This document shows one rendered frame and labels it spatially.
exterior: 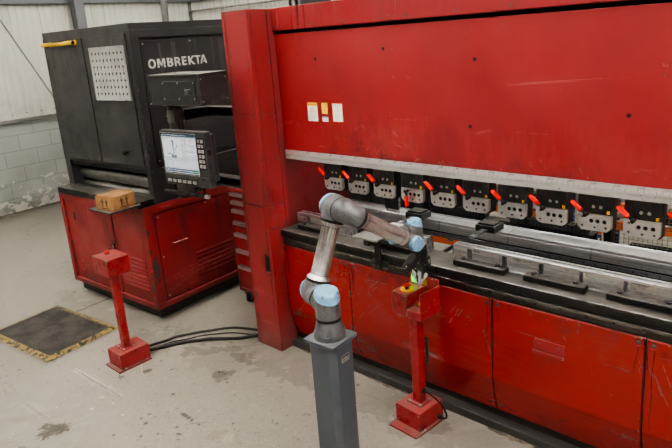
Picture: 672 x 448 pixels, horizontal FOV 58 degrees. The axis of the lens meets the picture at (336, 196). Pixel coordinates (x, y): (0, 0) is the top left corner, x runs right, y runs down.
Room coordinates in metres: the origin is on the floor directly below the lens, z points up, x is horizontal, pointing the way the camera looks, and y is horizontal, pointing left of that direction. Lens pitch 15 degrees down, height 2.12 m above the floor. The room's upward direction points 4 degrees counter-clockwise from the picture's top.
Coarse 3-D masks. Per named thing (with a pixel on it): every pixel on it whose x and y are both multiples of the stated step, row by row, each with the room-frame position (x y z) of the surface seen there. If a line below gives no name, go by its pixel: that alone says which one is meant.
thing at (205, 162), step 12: (168, 132) 3.91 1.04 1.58; (180, 132) 3.84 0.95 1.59; (192, 132) 3.76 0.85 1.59; (204, 132) 3.70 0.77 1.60; (204, 144) 3.70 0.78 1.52; (204, 156) 3.71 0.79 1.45; (216, 156) 3.79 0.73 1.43; (204, 168) 3.71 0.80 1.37; (216, 168) 3.78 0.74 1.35; (168, 180) 3.95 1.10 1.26; (180, 180) 3.87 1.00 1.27; (192, 180) 3.80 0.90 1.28; (204, 180) 3.73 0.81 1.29; (216, 180) 3.77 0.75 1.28
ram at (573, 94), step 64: (320, 64) 3.73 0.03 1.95; (384, 64) 3.40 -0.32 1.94; (448, 64) 3.12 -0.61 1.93; (512, 64) 2.88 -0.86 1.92; (576, 64) 2.67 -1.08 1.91; (640, 64) 2.49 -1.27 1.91; (320, 128) 3.76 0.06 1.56; (384, 128) 3.42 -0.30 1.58; (448, 128) 3.12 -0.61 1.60; (512, 128) 2.88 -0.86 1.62; (576, 128) 2.67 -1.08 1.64; (640, 128) 2.48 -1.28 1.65; (576, 192) 2.66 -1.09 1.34
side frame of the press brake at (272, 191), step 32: (224, 32) 4.01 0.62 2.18; (256, 32) 3.90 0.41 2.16; (256, 64) 3.88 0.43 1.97; (256, 96) 3.86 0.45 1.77; (256, 128) 3.86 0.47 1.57; (256, 160) 3.89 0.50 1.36; (288, 160) 4.02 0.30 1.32; (256, 192) 3.91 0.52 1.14; (288, 192) 4.00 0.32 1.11; (320, 192) 4.22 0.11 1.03; (256, 224) 3.93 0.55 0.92; (288, 224) 3.98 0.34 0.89; (256, 256) 3.96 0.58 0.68; (256, 288) 3.99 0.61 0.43; (288, 320) 3.92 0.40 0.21
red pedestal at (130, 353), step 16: (96, 256) 3.87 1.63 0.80; (112, 256) 3.84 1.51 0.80; (128, 256) 3.87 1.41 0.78; (96, 272) 3.87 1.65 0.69; (112, 272) 3.77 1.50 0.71; (112, 288) 3.86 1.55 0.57; (128, 336) 3.87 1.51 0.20; (112, 352) 3.83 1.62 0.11; (128, 352) 3.80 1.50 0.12; (144, 352) 3.88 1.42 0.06; (112, 368) 3.79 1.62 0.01; (128, 368) 3.77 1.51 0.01
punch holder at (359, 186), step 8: (352, 168) 3.59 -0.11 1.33; (360, 168) 3.55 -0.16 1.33; (368, 168) 3.53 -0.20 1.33; (352, 176) 3.60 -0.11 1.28; (360, 176) 3.55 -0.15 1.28; (352, 184) 3.60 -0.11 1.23; (360, 184) 3.55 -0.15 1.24; (368, 184) 3.53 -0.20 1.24; (352, 192) 3.60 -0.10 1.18; (360, 192) 3.55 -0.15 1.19; (368, 192) 3.53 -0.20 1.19
